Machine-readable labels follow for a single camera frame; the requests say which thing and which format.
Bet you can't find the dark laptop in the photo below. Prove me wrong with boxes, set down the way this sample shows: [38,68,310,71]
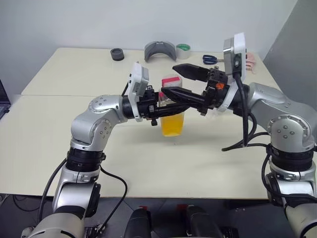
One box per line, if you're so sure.
[0,79,12,120]

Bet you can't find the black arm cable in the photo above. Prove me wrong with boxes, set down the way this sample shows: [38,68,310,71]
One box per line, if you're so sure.
[221,58,270,152]
[261,146,289,207]
[98,166,128,231]
[39,160,68,220]

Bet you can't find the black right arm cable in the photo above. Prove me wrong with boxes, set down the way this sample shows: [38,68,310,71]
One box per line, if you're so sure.
[221,58,270,152]
[261,146,289,207]

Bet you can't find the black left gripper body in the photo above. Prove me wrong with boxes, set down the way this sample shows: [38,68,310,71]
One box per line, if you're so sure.
[137,85,161,126]

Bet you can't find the yellow liquid bottle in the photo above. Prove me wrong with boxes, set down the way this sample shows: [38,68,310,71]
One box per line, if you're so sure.
[158,75,187,137]

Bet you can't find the grey curved plastic shell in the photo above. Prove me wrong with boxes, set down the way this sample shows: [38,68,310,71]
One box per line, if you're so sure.
[144,41,178,62]

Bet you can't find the blue handled scissors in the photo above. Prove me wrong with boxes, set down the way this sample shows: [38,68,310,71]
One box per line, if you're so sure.
[202,54,225,65]

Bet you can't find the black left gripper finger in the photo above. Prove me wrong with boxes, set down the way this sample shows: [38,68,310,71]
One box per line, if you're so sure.
[155,103,189,118]

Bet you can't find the black round cylinder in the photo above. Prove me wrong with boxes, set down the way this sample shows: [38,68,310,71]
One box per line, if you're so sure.
[110,48,125,61]

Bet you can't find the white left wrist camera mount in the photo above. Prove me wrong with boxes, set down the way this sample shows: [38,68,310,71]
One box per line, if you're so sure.
[123,62,151,122]

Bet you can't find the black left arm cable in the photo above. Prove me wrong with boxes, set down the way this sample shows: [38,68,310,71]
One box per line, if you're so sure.
[39,160,68,220]
[98,166,128,231]

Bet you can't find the pink soft object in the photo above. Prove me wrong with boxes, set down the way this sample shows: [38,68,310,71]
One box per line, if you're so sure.
[245,52,257,75]

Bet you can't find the silver tape roll green core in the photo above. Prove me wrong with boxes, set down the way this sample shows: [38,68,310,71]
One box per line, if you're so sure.
[175,44,192,60]

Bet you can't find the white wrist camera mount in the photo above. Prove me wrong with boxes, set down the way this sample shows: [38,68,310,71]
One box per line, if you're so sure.
[123,62,151,122]
[215,32,248,113]

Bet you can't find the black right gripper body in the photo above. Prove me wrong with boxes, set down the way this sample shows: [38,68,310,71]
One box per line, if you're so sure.
[199,66,229,117]

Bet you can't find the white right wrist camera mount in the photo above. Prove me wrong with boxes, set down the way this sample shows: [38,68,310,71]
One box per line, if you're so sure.
[215,32,248,113]

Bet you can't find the dark rounded shape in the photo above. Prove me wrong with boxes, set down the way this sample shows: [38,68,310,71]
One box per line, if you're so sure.
[184,205,215,238]
[124,207,154,238]

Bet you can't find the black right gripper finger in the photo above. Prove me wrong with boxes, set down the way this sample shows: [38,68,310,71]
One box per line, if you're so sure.
[160,87,207,110]
[172,63,211,81]

